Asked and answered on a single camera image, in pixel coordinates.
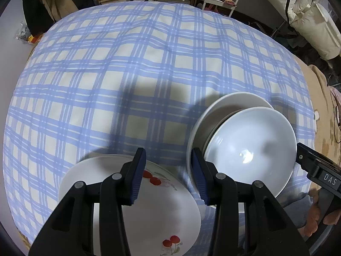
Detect tan coat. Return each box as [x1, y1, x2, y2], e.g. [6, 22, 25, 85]
[40, 0, 79, 22]

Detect white down jacket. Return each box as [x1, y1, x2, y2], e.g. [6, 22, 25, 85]
[254, 0, 341, 61]

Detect dark hanging clothes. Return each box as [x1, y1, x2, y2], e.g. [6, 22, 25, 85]
[22, 0, 54, 32]

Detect blue plaid cloth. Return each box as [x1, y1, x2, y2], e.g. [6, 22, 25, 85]
[3, 1, 318, 256]

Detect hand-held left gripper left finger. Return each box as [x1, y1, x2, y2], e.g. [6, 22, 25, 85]
[28, 148, 147, 256]

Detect white cherry print plate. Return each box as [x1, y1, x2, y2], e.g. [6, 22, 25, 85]
[62, 159, 202, 256]
[58, 153, 187, 256]

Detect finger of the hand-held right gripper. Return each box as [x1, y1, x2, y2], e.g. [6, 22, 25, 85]
[295, 142, 323, 177]

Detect pink cloth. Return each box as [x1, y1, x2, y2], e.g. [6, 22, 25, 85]
[330, 87, 341, 105]

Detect clear plastic bag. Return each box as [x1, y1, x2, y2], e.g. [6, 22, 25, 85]
[15, 25, 34, 42]

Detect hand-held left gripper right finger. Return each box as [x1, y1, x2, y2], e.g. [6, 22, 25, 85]
[191, 148, 311, 256]

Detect person's right hand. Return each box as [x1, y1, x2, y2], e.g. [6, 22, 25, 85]
[323, 209, 341, 225]

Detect tan blanket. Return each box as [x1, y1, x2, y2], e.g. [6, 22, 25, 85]
[282, 55, 341, 246]

